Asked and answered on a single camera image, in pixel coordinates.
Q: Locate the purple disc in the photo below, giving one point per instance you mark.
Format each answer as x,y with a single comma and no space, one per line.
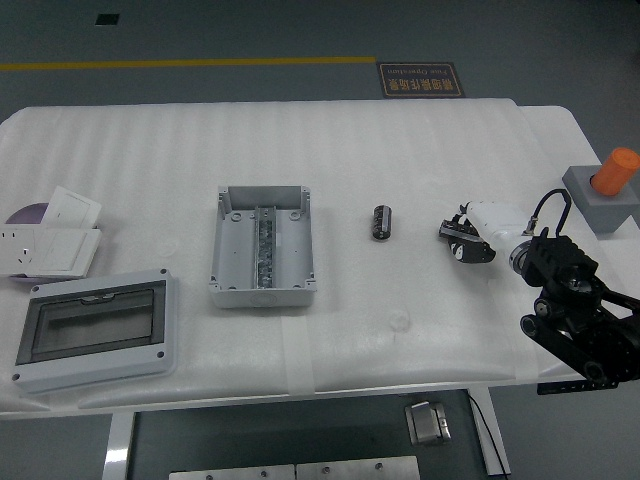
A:
30,214

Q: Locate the white wall socket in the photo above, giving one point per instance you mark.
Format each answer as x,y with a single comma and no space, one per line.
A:
17,250

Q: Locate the white table leg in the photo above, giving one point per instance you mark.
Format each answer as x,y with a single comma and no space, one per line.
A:
119,445
495,440

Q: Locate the orange cylinder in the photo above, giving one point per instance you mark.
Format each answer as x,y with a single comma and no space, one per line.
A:
614,172

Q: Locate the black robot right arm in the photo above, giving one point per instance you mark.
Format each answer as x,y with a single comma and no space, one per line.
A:
565,270

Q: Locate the grey block base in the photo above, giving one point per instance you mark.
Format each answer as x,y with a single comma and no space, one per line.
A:
607,212

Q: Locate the metal DIN rail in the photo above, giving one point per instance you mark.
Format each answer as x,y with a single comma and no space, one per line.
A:
264,250

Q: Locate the black table control panel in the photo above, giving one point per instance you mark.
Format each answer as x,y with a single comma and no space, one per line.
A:
565,387

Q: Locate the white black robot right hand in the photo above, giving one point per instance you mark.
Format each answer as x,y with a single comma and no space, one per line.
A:
492,220

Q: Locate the dark floor sign orange text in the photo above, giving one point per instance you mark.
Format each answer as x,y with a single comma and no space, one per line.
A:
421,80

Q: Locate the white tape strip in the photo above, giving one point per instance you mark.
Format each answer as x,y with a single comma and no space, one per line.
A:
298,355
527,367

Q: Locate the white foam mat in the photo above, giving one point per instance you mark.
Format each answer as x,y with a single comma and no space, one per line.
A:
350,150

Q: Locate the white switch plate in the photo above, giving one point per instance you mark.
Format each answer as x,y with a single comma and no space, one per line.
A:
65,252

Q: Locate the grey distribution box clear cover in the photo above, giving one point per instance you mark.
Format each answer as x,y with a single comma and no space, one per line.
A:
95,325

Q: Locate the grey metal plate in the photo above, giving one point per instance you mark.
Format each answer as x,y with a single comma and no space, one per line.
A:
232,473
357,469

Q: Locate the silver metal bracket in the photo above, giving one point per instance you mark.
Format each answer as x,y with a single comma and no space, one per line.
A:
428,422

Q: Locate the open grey junction box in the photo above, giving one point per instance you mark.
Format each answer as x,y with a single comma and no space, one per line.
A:
290,240

